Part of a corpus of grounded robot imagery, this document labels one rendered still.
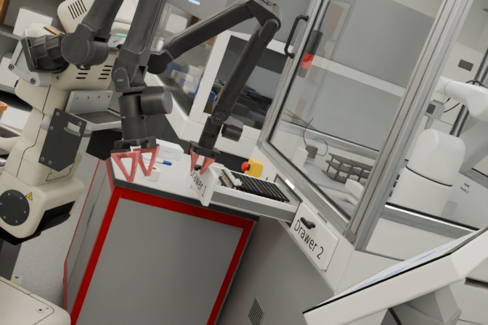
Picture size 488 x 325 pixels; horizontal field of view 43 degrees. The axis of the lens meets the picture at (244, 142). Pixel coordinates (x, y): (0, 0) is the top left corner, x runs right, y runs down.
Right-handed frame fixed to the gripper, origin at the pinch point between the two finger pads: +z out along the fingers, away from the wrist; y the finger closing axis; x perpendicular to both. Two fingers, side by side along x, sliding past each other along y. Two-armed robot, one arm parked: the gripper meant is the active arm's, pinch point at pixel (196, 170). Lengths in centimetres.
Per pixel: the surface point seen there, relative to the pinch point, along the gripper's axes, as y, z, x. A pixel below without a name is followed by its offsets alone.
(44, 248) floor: -30, 90, 105
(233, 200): 13.0, 3.8, -9.7
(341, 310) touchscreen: 3, -11, -108
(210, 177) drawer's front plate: 2.9, -1.4, -8.1
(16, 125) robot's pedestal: -61, 14, 45
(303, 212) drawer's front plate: 34.9, -1.4, -18.6
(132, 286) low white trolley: -4, 55, 14
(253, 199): 19.7, 1.6, -9.4
